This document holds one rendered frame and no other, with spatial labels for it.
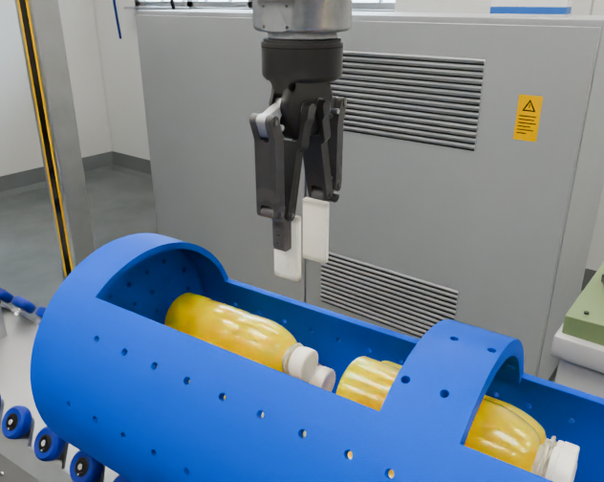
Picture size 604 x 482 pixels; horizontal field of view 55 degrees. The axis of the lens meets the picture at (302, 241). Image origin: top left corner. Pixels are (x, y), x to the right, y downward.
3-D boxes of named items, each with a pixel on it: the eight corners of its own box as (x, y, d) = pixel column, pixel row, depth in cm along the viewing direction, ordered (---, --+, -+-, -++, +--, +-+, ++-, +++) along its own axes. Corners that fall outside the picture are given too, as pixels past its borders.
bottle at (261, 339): (154, 336, 73) (272, 385, 64) (177, 284, 75) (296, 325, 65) (186, 347, 79) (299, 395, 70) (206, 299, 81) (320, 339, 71)
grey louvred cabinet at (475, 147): (223, 246, 382) (209, 9, 326) (566, 362, 260) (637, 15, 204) (158, 274, 342) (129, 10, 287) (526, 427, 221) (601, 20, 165)
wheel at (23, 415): (19, 401, 83) (7, 400, 81) (38, 412, 81) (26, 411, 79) (6, 432, 82) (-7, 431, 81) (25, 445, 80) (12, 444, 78)
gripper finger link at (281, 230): (291, 200, 56) (272, 208, 54) (291, 248, 58) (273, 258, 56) (278, 197, 57) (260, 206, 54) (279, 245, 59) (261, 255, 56)
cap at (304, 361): (283, 374, 66) (296, 380, 65) (295, 341, 67) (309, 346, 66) (297, 380, 69) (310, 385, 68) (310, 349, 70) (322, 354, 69)
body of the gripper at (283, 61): (294, 32, 58) (294, 124, 62) (240, 35, 52) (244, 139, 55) (360, 33, 54) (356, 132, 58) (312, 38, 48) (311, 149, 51)
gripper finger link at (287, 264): (301, 216, 57) (297, 218, 56) (301, 280, 60) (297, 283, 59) (276, 210, 58) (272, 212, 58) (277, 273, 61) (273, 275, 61)
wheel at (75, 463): (87, 442, 75) (75, 442, 74) (110, 456, 73) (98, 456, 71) (73, 476, 75) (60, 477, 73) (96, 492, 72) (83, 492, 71)
